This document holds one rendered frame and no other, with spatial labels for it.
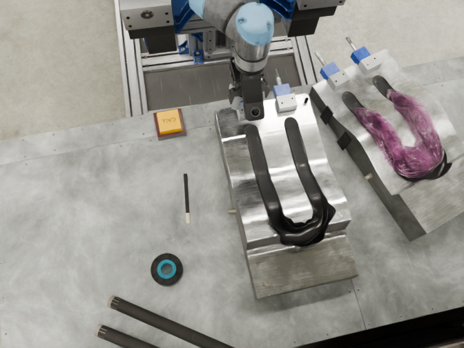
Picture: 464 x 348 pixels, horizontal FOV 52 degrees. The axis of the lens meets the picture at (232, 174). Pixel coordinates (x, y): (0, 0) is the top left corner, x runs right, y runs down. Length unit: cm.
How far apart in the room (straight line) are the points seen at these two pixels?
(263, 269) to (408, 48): 171
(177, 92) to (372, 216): 108
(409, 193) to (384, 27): 152
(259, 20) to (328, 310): 73
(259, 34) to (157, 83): 120
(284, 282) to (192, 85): 115
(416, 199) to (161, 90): 122
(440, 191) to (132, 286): 82
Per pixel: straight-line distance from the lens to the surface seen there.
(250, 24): 97
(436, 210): 130
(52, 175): 139
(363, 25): 265
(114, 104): 235
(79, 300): 130
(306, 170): 126
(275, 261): 121
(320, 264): 123
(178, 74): 214
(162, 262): 124
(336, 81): 139
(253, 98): 112
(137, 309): 122
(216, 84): 211
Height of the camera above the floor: 205
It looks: 71 degrees down
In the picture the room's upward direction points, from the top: 6 degrees clockwise
